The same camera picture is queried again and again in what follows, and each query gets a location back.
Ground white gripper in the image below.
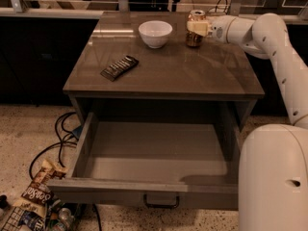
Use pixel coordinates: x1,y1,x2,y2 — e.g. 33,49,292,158
187,15,235,43

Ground orange soda can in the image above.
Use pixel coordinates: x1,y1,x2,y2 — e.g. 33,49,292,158
186,10,206,47

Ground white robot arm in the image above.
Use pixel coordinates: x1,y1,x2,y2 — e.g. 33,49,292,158
187,13,308,231

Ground grey cabinet with glossy top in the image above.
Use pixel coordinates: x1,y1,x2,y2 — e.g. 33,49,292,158
64,12,264,125

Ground open grey top drawer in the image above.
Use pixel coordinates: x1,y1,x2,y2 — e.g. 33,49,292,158
49,113,239,210

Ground silver can in basket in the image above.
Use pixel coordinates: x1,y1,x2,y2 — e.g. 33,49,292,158
58,208,73,229

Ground white ceramic bowl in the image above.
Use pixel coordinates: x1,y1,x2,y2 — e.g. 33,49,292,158
139,20,173,49

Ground dark snack bar packet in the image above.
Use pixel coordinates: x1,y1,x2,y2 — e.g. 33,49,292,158
100,56,139,82

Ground brown chip bag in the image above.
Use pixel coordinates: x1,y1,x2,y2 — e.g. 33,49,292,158
13,160,67,218

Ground black cable behind cabinet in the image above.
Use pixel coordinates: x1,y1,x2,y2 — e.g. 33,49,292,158
206,0,229,14

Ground black floor cables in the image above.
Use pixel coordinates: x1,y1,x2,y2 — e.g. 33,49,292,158
28,112,79,180

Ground black drawer handle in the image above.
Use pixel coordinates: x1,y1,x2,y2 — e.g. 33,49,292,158
142,194,180,209

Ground grey railing frame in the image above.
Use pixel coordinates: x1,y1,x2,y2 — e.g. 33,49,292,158
0,0,308,25

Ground wire basket with snacks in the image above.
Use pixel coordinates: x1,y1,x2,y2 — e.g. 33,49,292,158
0,204,85,231

